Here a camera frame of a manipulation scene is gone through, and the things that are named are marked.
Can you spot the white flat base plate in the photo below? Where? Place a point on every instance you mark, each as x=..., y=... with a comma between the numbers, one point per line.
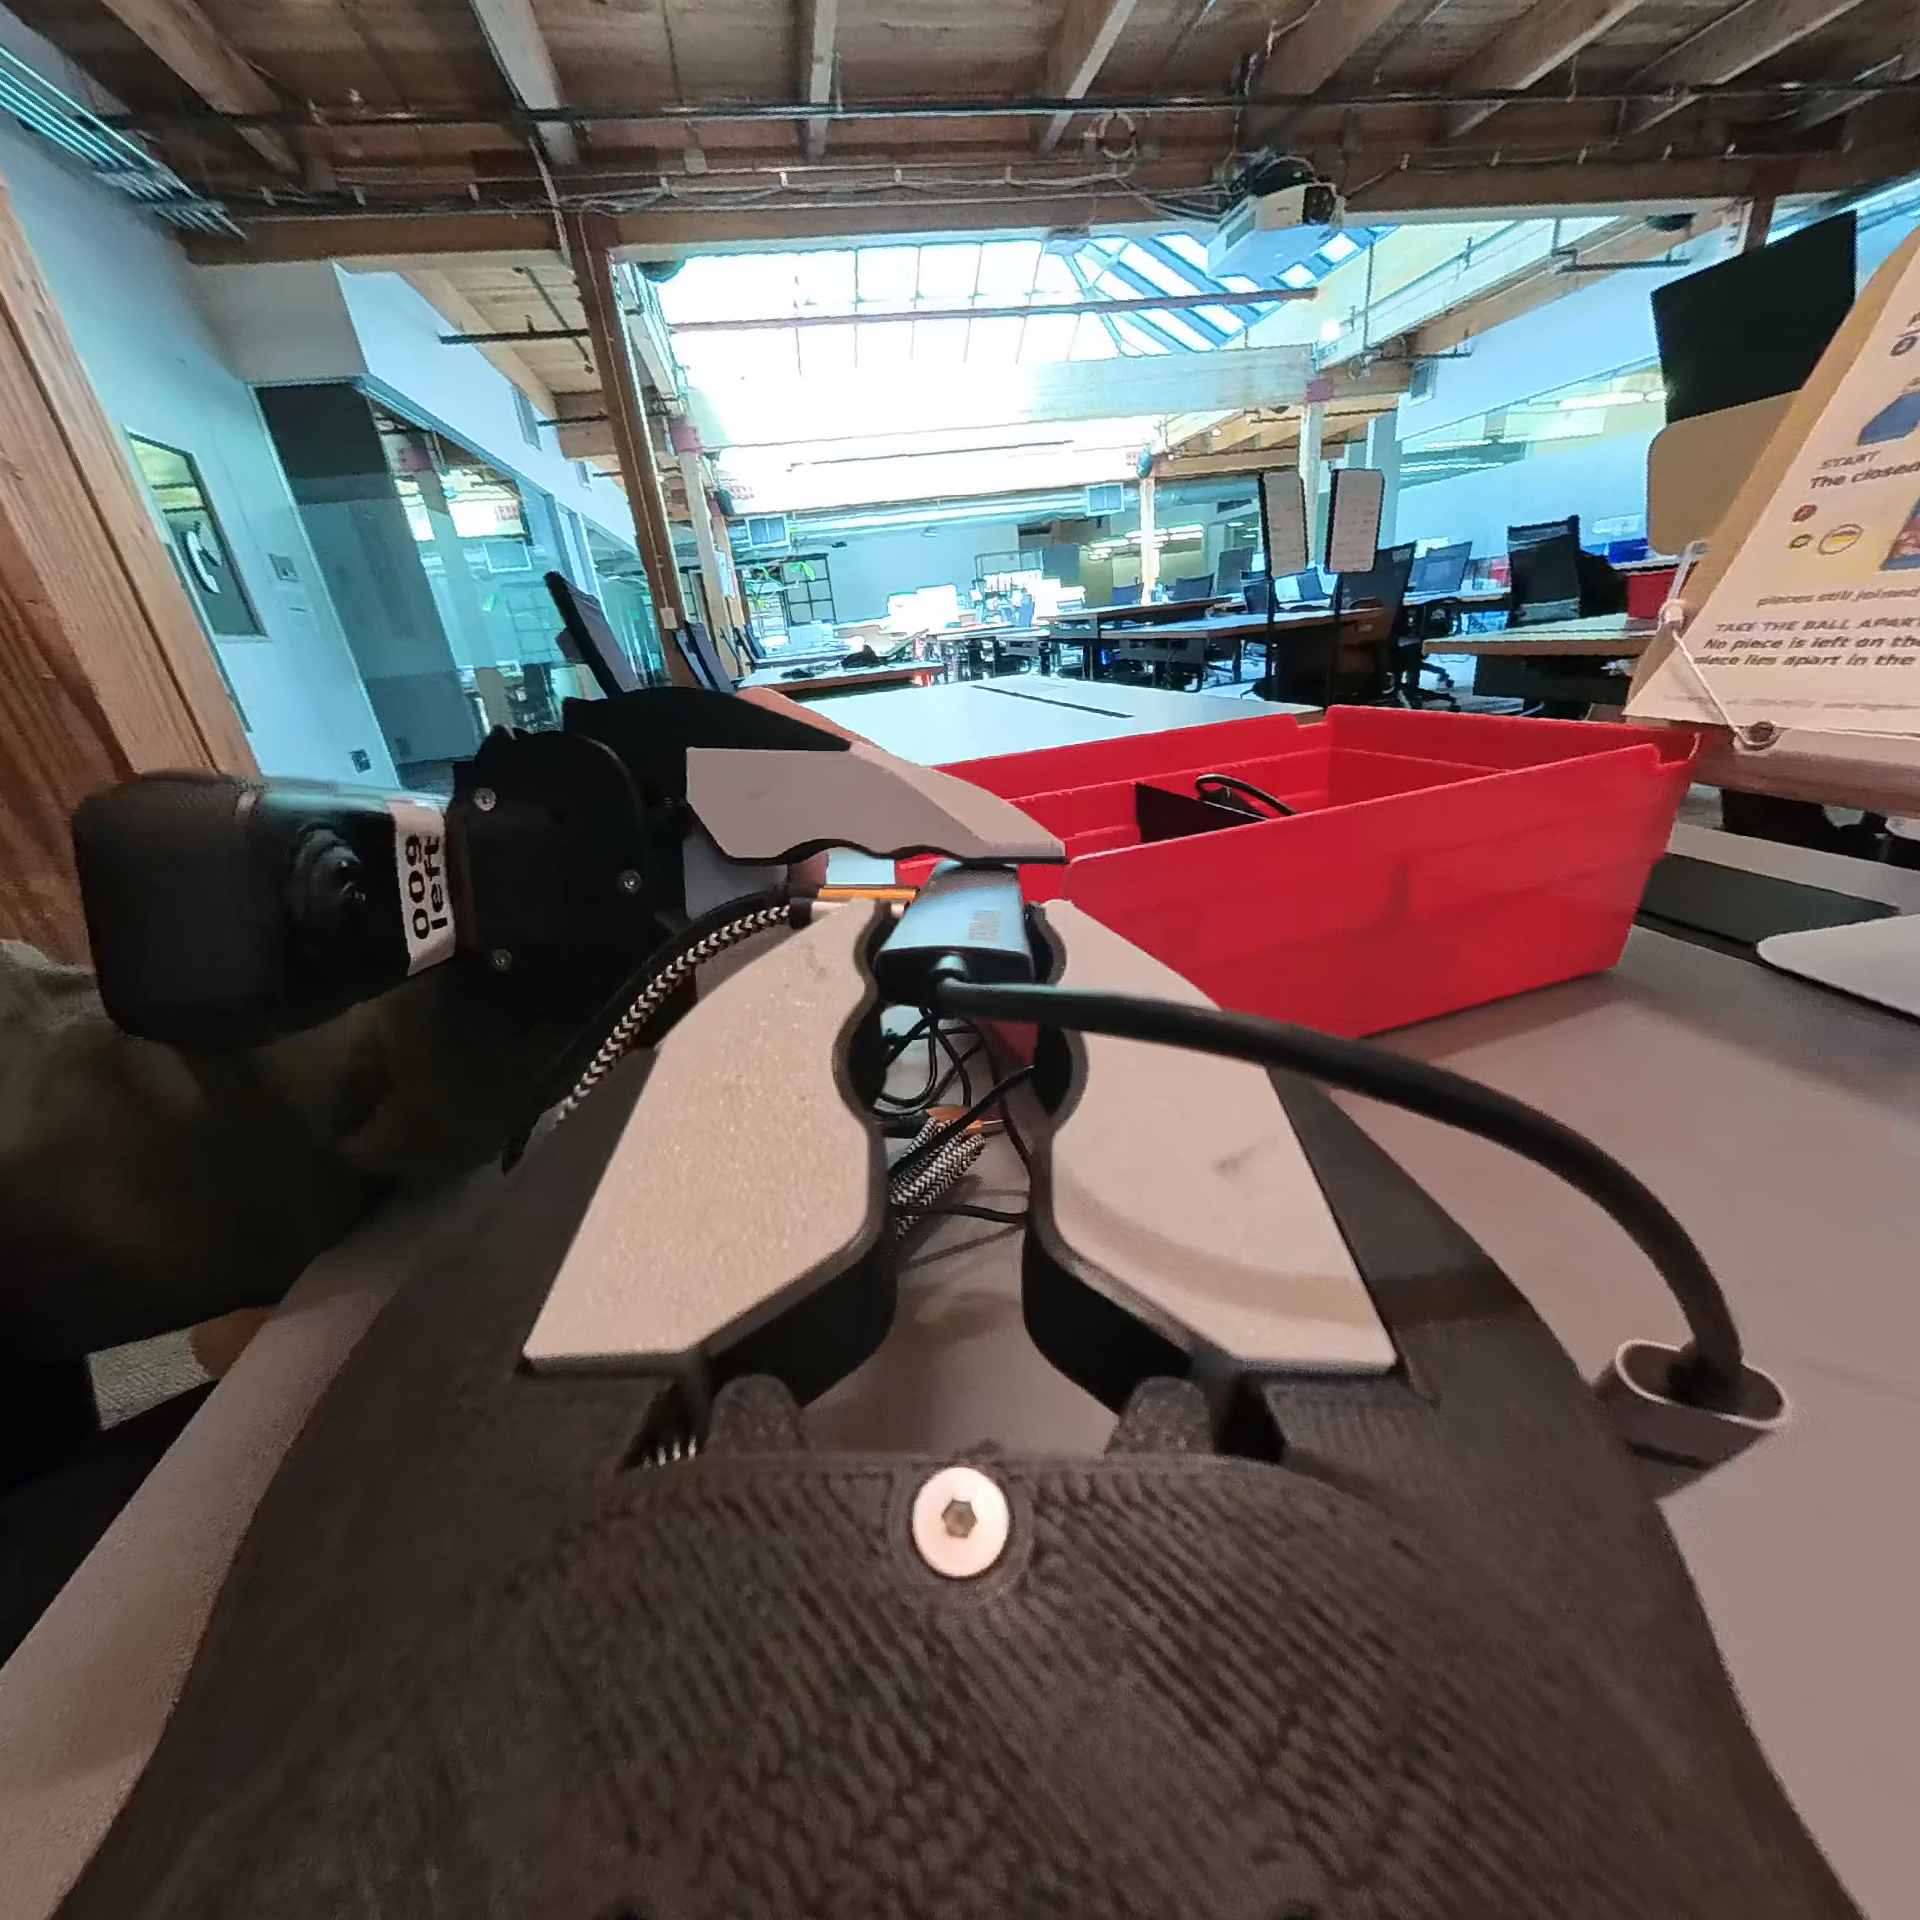
x=1853, y=969

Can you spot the person's left forearm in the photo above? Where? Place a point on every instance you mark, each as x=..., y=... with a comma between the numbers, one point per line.
x=180, y=1155

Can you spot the row of office desks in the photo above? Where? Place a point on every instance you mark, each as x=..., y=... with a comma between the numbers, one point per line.
x=1351, y=615

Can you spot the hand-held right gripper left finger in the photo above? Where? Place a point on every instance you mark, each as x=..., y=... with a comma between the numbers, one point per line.
x=721, y=1155

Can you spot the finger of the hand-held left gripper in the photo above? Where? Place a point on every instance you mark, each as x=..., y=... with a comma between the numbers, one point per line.
x=870, y=803

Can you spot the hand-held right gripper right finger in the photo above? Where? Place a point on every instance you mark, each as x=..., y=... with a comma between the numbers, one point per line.
x=1200, y=1200

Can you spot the wooden door frame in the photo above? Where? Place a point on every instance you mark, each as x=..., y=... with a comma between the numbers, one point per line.
x=74, y=600

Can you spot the ceiling projector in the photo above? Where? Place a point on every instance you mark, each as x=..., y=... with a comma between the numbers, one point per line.
x=1269, y=224

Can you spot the white long table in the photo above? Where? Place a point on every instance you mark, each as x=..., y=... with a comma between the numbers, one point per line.
x=1020, y=713

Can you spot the dark grey usb hub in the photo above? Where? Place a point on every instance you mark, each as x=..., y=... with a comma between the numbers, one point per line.
x=961, y=914

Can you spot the red plastic bin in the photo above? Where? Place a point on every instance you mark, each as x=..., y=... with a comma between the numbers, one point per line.
x=1351, y=901

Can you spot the printed instruction sheet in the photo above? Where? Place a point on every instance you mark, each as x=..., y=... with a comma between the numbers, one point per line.
x=1815, y=600

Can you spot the black monitor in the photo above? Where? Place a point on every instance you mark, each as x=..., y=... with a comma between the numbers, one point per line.
x=1754, y=315

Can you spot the tan sheet stand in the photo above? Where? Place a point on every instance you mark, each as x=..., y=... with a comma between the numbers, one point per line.
x=1725, y=480

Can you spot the wooden support post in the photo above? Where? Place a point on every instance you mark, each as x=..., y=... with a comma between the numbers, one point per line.
x=622, y=450

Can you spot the framed wall sign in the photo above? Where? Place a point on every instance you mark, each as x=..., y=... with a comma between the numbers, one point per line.
x=194, y=541

